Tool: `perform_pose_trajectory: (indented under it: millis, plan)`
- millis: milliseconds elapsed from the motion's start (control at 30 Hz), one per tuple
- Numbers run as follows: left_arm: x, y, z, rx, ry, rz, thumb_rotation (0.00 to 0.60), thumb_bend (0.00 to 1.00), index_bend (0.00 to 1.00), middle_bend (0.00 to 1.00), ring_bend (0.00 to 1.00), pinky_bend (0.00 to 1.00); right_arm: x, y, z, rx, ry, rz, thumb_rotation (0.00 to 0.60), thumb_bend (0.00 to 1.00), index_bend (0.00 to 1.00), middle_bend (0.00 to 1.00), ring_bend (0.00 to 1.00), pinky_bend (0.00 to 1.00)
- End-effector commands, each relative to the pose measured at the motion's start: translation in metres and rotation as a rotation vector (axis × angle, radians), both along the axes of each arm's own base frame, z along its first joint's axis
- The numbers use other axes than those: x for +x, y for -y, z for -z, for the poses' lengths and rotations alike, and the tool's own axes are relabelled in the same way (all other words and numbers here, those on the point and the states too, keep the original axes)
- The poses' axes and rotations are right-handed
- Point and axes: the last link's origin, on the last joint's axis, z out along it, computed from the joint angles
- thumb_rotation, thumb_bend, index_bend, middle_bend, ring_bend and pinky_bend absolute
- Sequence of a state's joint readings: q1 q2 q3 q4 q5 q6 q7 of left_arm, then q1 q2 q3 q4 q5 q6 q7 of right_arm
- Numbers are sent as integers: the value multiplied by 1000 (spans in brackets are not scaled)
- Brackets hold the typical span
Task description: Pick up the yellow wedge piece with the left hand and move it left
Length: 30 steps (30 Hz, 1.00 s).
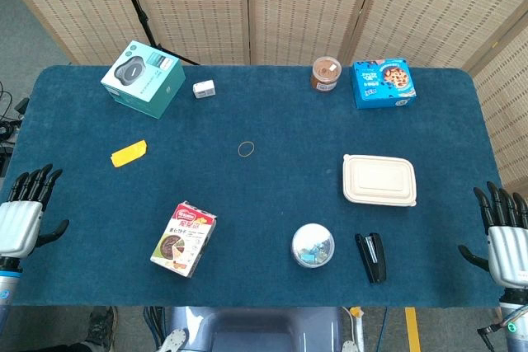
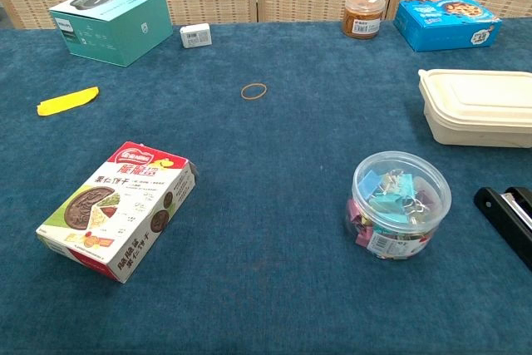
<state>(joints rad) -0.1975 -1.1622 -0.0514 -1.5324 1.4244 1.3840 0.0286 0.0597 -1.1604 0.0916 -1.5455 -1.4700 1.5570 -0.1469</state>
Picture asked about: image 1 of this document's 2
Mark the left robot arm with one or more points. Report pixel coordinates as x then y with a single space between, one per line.
8 286

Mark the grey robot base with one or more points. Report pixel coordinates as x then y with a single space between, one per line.
255 331

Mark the bamboo folding screen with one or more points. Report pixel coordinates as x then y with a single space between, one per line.
288 6

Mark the yellow plastic piece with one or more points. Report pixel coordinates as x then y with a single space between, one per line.
128 154

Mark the blue cookie box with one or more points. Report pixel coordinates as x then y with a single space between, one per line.
383 84

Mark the teal product box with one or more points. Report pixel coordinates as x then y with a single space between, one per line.
140 80

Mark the brown sauce jar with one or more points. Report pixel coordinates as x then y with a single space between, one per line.
326 73

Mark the black tripod stand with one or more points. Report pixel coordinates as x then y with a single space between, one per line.
136 1

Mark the clear tub of binder clips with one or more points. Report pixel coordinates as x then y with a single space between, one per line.
313 245

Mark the tan rubber band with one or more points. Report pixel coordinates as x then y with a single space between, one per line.
239 149

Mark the red white biscuit box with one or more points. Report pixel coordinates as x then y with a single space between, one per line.
183 240

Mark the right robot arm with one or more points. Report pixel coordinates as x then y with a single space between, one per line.
515 319

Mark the beige lidded food container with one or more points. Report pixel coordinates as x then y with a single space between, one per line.
378 179

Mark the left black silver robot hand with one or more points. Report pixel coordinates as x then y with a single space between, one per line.
18 220

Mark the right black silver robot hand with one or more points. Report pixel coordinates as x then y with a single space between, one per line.
506 253

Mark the blue table cloth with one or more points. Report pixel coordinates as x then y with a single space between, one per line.
264 203

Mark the small white box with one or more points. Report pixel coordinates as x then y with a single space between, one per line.
204 89

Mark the dark shoe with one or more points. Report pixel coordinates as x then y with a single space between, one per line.
101 327

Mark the black stapler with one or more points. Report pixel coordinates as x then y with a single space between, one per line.
372 257

